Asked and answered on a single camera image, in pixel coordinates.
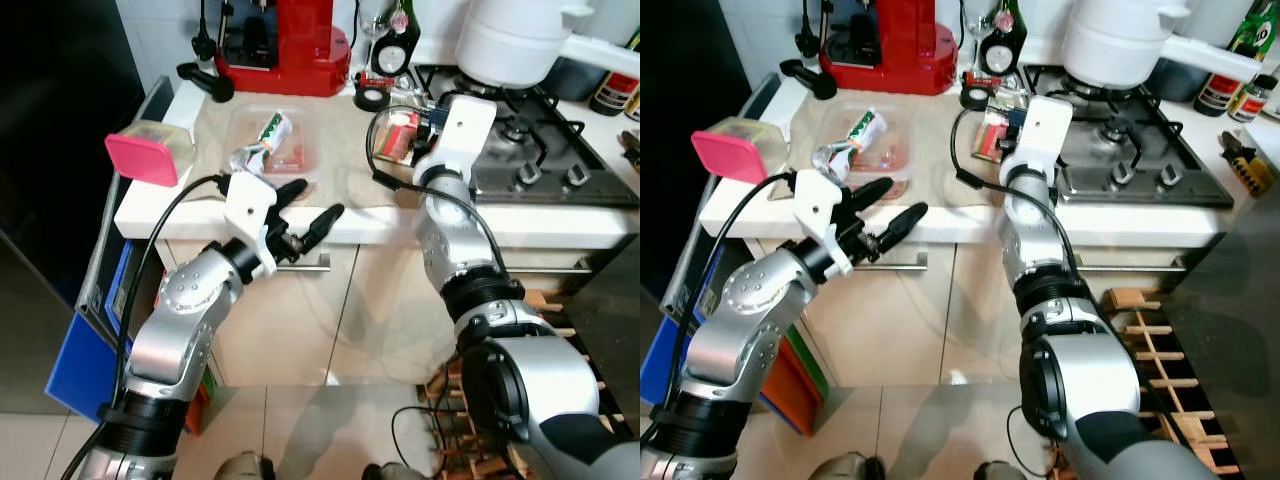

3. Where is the red white drink carton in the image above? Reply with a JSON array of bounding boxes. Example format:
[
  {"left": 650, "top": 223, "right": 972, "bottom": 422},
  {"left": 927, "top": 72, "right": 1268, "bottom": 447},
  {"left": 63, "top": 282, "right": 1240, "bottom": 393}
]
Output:
[
  {"left": 975, "top": 108, "right": 1021, "bottom": 159},
  {"left": 375, "top": 110, "right": 423, "bottom": 161}
]

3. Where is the crumpled clear plastic wrap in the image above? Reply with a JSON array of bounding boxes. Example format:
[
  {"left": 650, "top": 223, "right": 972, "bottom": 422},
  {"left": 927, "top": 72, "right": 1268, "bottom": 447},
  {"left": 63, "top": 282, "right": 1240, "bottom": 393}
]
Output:
[
  {"left": 812, "top": 143, "right": 856, "bottom": 179},
  {"left": 230, "top": 145, "right": 276, "bottom": 174}
]

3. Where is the green white food packet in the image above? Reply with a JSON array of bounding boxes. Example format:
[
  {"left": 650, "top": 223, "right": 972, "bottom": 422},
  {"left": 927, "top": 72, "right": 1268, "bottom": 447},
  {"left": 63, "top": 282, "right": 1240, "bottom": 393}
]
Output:
[
  {"left": 257, "top": 112, "right": 294, "bottom": 153},
  {"left": 845, "top": 108, "right": 889, "bottom": 153}
]

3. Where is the black gadget white dial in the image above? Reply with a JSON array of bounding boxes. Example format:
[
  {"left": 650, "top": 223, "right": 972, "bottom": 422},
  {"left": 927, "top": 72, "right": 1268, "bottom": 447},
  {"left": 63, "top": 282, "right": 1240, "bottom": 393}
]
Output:
[
  {"left": 370, "top": 0, "right": 421, "bottom": 79},
  {"left": 975, "top": 0, "right": 1028, "bottom": 77}
]

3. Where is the clear wine glass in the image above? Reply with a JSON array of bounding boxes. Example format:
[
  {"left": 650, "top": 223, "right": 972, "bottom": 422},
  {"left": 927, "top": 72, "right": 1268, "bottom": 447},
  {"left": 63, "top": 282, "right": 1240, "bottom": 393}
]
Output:
[
  {"left": 958, "top": 0, "right": 991, "bottom": 51},
  {"left": 357, "top": 0, "right": 391, "bottom": 49}
]

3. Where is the white cooking pot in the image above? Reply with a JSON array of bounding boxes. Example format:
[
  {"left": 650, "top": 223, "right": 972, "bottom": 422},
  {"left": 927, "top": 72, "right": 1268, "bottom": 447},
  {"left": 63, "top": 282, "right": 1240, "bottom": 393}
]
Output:
[
  {"left": 455, "top": 0, "right": 641, "bottom": 89},
  {"left": 1060, "top": 0, "right": 1266, "bottom": 89}
]

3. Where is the red coffee machine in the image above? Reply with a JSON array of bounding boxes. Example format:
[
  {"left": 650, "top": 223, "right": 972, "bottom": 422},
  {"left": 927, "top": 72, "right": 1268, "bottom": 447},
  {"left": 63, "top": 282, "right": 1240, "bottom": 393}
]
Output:
[
  {"left": 215, "top": 0, "right": 352, "bottom": 98},
  {"left": 820, "top": 0, "right": 958, "bottom": 97}
]

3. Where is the steel gas hob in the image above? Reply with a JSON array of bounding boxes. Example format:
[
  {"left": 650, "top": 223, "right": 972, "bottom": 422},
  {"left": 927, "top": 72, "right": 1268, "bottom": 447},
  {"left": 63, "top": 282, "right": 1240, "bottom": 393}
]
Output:
[
  {"left": 405, "top": 65, "right": 641, "bottom": 209},
  {"left": 1010, "top": 65, "right": 1238, "bottom": 209}
]

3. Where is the pink lidded clear container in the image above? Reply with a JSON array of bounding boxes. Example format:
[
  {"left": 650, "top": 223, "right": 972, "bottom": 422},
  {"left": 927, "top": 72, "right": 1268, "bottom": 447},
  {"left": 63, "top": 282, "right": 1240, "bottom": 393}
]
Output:
[
  {"left": 105, "top": 120, "right": 196, "bottom": 189},
  {"left": 692, "top": 117, "right": 791, "bottom": 186}
]

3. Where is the black hanging utensil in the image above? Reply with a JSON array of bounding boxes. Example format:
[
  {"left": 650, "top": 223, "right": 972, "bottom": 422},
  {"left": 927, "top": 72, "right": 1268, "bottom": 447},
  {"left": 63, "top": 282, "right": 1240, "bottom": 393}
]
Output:
[
  {"left": 198, "top": 0, "right": 238, "bottom": 61},
  {"left": 797, "top": 0, "right": 836, "bottom": 59}
]

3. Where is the red and green board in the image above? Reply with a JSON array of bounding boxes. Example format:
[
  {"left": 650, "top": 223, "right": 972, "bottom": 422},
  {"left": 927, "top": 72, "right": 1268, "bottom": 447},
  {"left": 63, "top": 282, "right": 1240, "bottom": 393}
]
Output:
[
  {"left": 183, "top": 372, "right": 213, "bottom": 436},
  {"left": 762, "top": 330, "right": 831, "bottom": 438}
]

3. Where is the dark bottle red label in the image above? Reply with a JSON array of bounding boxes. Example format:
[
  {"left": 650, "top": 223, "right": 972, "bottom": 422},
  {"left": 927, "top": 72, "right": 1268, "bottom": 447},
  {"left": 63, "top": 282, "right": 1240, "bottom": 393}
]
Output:
[
  {"left": 590, "top": 28, "right": 641, "bottom": 116},
  {"left": 1193, "top": 0, "right": 1276, "bottom": 116}
]

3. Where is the grey blue side trolley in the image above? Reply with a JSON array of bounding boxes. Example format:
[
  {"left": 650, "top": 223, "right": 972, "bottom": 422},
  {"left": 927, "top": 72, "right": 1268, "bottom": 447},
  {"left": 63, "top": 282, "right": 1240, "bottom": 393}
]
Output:
[
  {"left": 650, "top": 70, "right": 791, "bottom": 331},
  {"left": 78, "top": 75, "right": 179, "bottom": 346}
]

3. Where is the black tall appliance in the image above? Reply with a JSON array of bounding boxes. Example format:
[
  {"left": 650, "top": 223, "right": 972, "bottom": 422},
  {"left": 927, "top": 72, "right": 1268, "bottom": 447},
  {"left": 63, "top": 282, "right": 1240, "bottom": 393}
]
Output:
[
  {"left": 640, "top": 0, "right": 726, "bottom": 301},
  {"left": 0, "top": 0, "right": 146, "bottom": 321}
]

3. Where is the wooden wine rack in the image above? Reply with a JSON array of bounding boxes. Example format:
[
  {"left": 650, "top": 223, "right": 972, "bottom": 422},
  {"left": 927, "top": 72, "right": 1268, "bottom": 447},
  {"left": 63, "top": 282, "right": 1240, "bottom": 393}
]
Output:
[
  {"left": 415, "top": 283, "right": 601, "bottom": 480},
  {"left": 1100, "top": 287, "right": 1246, "bottom": 480}
]

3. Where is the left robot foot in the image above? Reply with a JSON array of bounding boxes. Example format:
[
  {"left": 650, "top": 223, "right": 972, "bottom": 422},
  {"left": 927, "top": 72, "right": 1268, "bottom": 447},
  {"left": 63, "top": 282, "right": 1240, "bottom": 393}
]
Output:
[
  {"left": 815, "top": 452, "right": 886, "bottom": 480},
  {"left": 215, "top": 452, "right": 278, "bottom": 480}
]

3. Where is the blue flat board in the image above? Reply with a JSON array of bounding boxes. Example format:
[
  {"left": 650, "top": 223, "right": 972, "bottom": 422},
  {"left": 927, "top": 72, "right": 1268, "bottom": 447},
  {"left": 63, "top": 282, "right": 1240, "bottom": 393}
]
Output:
[
  {"left": 640, "top": 330, "right": 681, "bottom": 406},
  {"left": 45, "top": 308, "right": 126, "bottom": 423}
]

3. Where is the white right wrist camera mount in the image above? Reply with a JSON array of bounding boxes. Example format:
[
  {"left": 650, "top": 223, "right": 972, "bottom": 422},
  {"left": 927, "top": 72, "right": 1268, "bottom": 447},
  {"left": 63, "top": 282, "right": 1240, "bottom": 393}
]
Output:
[
  {"left": 430, "top": 96, "right": 498, "bottom": 173},
  {"left": 1013, "top": 96, "right": 1075, "bottom": 173}
]

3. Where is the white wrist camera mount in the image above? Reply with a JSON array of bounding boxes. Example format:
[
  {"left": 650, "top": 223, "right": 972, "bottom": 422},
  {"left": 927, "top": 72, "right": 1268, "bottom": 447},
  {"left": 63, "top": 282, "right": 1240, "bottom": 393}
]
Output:
[
  {"left": 223, "top": 172, "right": 280, "bottom": 279},
  {"left": 795, "top": 170, "right": 854, "bottom": 279},
  {"left": 1013, "top": 96, "right": 1075, "bottom": 173},
  {"left": 430, "top": 96, "right": 498, "bottom": 173}
]

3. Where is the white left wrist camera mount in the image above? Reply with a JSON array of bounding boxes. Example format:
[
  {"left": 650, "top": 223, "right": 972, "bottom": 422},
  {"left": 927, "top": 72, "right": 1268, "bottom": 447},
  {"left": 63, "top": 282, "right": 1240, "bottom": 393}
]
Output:
[
  {"left": 795, "top": 170, "right": 854, "bottom": 279},
  {"left": 223, "top": 172, "right": 280, "bottom": 279}
]

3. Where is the black portafilter handle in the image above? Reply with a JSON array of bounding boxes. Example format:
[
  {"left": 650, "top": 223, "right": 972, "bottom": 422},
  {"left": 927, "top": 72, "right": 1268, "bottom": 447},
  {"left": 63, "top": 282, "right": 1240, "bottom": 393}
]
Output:
[
  {"left": 780, "top": 60, "right": 838, "bottom": 101},
  {"left": 177, "top": 62, "right": 237, "bottom": 104}
]

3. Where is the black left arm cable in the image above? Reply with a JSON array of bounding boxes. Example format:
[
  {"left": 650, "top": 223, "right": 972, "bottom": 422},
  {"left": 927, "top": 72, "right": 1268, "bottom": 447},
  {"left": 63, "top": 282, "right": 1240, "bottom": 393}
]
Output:
[
  {"left": 95, "top": 172, "right": 233, "bottom": 480},
  {"left": 660, "top": 172, "right": 803, "bottom": 480}
]

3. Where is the black power cord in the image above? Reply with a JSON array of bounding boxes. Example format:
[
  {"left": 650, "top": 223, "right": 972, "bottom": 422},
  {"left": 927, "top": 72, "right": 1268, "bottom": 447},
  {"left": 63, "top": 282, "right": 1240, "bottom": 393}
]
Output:
[{"left": 388, "top": 403, "right": 448, "bottom": 479}]

